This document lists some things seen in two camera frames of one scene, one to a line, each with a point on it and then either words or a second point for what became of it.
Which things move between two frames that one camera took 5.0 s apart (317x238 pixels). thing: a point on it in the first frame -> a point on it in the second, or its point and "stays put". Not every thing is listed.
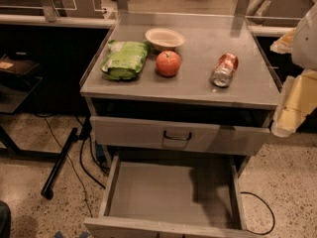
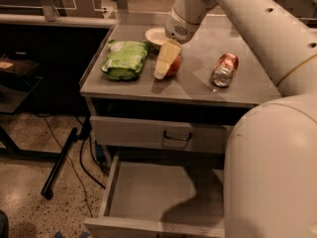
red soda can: [224, 69] stays put
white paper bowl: [164, 39] stays put
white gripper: [305, 43] -> [177, 28]
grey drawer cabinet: [180, 103] stays put
